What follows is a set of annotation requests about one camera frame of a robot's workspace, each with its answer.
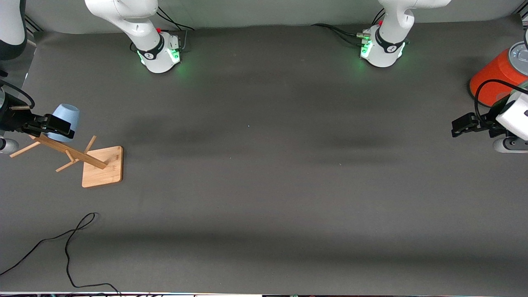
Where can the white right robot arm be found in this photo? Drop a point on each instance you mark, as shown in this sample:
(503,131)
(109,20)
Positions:
(140,24)

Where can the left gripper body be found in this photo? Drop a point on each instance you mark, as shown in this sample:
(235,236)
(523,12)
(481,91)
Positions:
(485,123)

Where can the light blue plastic cup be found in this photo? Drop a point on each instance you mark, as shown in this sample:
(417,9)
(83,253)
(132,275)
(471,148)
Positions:
(68,113)

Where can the aluminium frame rail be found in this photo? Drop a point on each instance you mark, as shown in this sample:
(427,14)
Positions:
(33,24)
(523,18)

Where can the dark grey table mat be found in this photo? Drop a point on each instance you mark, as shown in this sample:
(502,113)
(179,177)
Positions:
(264,185)

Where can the orange cylindrical can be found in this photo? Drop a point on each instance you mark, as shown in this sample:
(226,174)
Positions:
(495,78)

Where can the wooden cup rack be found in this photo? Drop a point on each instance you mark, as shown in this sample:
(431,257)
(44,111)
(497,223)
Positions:
(103,169)

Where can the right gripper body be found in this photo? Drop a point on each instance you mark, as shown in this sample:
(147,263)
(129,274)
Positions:
(13,121)

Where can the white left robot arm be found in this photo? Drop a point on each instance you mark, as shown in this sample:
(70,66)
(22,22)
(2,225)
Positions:
(387,45)

